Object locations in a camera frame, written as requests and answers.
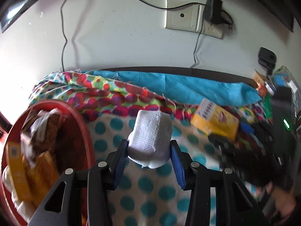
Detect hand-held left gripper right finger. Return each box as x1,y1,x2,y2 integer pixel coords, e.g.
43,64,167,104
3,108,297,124
171,140,268,226

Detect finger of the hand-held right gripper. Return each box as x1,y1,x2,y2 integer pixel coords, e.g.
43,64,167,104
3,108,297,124
208,134,238,152
239,122,273,144

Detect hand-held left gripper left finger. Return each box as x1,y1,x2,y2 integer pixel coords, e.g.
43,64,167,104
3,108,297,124
28,139,129,226

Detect yellow cartoon print box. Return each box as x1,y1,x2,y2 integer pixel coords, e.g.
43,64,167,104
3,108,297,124
190,98,240,142

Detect round red tray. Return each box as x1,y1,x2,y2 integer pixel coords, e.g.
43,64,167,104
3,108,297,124
0,100,96,226

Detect brown snack packet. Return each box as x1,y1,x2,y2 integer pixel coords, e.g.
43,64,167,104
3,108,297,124
20,108,68,170

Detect yellow snack packet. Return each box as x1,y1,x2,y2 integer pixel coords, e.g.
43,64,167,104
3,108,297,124
22,151,62,209

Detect yellow barcode label box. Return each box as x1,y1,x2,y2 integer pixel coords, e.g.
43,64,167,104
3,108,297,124
5,141,32,202

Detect person's right forearm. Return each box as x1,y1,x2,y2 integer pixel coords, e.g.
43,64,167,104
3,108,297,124
270,188,300,226

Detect polka dot cloth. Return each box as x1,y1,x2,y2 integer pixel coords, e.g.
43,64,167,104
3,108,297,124
28,69,273,226

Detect plain blue cloth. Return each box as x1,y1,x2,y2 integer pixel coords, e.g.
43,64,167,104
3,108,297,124
90,70,261,106

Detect black power adapter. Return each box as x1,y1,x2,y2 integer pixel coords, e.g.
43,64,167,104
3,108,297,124
203,0,223,25

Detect black cable below socket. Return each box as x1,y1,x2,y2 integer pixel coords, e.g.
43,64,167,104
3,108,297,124
190,26,204,69

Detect white power wall socket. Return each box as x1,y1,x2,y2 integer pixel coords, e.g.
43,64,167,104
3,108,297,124
201,20,223,39

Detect black plug with cable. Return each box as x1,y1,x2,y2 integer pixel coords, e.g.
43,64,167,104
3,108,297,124
221,11,234,30

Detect white coax wall outlet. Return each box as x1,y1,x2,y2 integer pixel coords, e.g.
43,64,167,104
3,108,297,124
165,0,203,32

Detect thin black hanging cable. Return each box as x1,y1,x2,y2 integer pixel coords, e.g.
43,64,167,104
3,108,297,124
60,0,77,72

